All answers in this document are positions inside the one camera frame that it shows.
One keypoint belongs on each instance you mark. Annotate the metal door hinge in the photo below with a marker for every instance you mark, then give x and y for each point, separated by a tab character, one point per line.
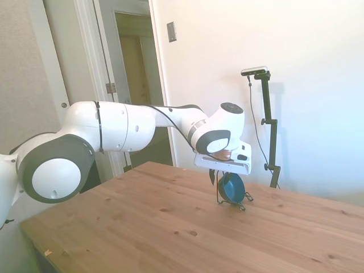
111	88

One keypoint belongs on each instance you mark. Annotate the silver exterior camera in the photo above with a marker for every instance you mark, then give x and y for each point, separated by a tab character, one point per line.
254	71

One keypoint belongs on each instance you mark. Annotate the black tower speaker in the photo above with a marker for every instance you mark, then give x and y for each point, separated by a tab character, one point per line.
97	182

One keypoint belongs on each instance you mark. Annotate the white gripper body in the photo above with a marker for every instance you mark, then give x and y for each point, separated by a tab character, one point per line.
227	167

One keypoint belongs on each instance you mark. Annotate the black jointed camera stand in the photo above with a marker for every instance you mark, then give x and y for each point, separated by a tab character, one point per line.
273	148

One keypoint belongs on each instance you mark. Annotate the dark blue bowl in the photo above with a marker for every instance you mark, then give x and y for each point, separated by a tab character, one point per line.
231	190

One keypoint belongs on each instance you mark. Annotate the white open door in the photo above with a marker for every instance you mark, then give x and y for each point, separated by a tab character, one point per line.
79	57

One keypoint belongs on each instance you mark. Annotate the white door frame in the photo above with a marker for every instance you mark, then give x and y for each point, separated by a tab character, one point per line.
107	34

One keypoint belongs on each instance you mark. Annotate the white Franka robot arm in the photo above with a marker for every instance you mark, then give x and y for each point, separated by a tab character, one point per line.
113	128

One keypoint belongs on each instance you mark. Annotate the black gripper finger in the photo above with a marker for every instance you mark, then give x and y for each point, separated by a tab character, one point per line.
212	175

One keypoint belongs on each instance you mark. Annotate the camera on black stand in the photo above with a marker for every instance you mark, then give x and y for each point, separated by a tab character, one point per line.
250	91

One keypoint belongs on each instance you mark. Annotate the grey light switch plate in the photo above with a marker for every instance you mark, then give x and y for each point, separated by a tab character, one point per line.
171	32

